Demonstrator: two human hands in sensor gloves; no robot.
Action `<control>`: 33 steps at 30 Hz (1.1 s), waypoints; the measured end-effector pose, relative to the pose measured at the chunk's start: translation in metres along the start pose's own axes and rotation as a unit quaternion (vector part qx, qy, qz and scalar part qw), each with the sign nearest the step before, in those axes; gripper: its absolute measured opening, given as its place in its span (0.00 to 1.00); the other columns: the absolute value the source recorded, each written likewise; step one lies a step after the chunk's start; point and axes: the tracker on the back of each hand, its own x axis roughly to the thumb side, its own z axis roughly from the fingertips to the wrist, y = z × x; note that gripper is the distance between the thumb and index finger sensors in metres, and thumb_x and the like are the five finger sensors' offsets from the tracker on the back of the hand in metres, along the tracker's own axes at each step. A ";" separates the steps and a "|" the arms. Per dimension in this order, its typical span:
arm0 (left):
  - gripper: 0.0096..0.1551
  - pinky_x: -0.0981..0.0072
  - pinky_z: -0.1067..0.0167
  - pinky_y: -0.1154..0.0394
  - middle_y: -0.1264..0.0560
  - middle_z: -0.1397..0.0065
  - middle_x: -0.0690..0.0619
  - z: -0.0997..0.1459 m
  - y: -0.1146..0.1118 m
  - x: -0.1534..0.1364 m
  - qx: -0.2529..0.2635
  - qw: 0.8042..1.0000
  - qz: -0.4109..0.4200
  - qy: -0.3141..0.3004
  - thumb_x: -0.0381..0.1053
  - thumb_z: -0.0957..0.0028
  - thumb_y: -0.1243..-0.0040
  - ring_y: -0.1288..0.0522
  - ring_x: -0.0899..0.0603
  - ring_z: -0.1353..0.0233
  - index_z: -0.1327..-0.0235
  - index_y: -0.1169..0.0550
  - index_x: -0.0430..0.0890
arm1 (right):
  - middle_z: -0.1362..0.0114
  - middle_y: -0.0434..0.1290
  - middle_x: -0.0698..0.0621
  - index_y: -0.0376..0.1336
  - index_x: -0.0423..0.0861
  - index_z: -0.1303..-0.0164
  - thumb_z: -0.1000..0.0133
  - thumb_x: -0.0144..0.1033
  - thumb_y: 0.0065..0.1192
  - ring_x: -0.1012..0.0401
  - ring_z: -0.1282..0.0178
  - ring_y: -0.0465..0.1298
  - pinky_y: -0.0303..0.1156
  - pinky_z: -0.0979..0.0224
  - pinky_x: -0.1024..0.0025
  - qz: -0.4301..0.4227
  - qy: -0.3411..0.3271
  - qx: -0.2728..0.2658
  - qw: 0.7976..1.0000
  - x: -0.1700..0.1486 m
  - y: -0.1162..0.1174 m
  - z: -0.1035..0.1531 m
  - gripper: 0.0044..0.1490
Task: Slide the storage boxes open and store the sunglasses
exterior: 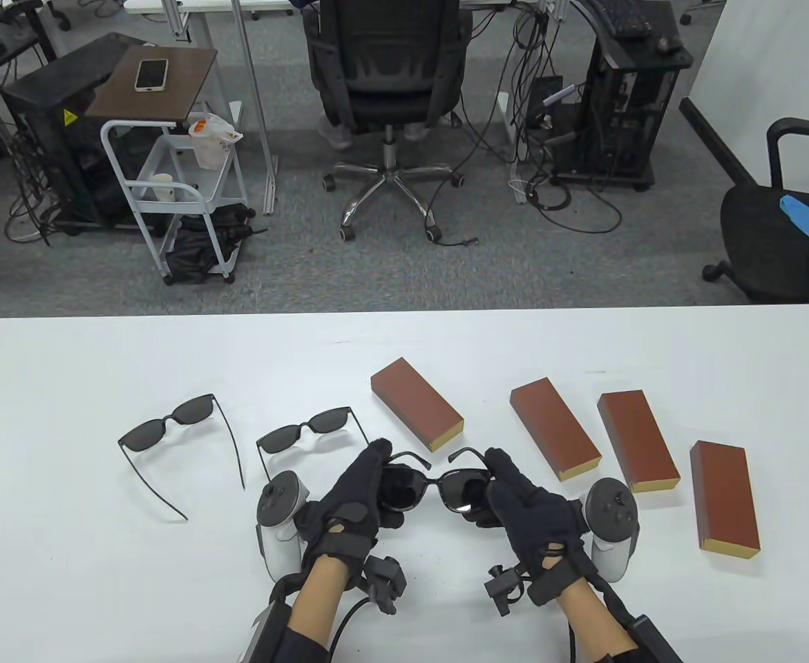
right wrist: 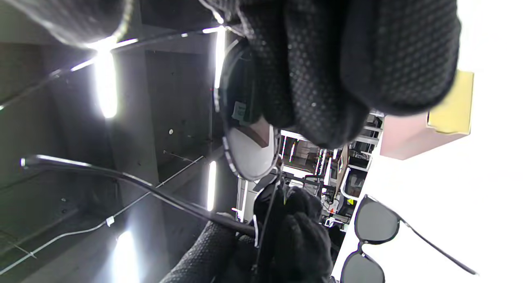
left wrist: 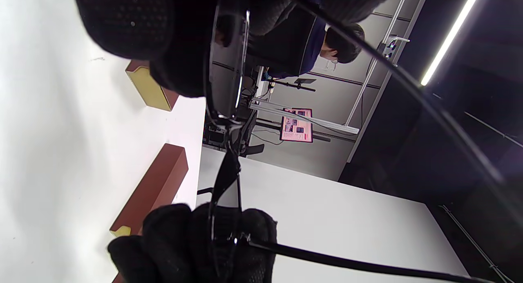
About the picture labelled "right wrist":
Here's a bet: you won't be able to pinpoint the person's left hand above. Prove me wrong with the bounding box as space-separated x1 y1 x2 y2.
161 186 334 283

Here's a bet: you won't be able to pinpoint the person's right hand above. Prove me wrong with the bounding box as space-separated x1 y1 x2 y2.
0 0 462 149

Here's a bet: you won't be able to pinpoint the brown storage box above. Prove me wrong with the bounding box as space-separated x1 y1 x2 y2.
380 70 475 161

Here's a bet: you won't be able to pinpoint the ceiling light strip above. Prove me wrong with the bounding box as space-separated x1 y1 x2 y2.
206 160 217 212
94 40 119 119
111 230 140 283
213 26 226 89

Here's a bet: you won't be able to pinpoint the black sunglasses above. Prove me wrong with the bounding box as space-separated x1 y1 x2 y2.
340 194 478 283
0 26 283 275

